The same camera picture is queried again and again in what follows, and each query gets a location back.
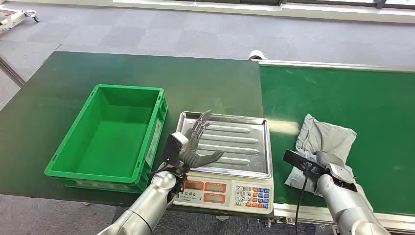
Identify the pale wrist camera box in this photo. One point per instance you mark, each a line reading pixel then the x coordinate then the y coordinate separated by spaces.
pixel 298 160
pixel 173 146

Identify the white wheeled cart frame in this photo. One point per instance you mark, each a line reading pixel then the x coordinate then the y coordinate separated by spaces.
pixel 14 18

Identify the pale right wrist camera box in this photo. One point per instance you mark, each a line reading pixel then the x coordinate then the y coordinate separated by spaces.
pixel 298 160

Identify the white conveyor end roller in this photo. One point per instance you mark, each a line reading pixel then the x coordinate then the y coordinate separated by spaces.
pixel 257 55

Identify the white electronic weighing scale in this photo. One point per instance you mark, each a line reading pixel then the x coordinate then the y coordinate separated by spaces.
pixel 236 142

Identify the grey plastic mailer package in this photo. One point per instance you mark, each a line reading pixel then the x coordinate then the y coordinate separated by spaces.
pixel 327 136

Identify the grey metal bar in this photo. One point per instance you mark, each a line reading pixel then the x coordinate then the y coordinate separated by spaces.
pixel 11 73

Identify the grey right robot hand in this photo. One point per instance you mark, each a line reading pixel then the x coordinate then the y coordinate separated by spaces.
pixel 338 172

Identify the green conveyor belt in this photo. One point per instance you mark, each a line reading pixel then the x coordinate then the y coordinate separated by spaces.
pixel 356 107

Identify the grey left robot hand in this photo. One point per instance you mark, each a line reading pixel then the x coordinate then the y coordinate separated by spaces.
pixel 191 159

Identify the green plastic crate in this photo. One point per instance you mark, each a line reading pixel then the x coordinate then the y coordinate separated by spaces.
pixel 110 139

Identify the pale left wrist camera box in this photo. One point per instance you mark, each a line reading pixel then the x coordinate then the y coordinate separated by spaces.
pixel 173 146

